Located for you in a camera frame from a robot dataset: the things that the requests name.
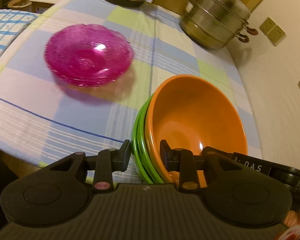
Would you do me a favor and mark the stainless steel steamer pot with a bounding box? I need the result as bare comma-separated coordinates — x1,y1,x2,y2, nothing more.
179,0,259,51

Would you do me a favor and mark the woven waste basket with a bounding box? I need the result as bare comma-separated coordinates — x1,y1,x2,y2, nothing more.
5,0,37,12

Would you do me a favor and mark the checked tablecloth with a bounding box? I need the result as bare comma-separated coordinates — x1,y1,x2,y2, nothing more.
0,0,262,184

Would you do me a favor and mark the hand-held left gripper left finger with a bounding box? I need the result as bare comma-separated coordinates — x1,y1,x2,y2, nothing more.
51,139,132,193

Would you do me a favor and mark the blue checked blanket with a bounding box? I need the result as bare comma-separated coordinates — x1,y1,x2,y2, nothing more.
0,9,40,68

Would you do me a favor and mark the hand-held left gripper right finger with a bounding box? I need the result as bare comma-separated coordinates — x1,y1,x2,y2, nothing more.
160,139,243,190

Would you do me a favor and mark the orange plastic bowl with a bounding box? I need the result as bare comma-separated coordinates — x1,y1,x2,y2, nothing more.
144,74,248,188

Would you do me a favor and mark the person's right hand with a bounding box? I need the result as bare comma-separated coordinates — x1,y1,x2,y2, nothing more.
282,210,300,228

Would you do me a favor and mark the pink glass plate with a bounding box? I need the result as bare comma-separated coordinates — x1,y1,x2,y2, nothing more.
44,24,134,88

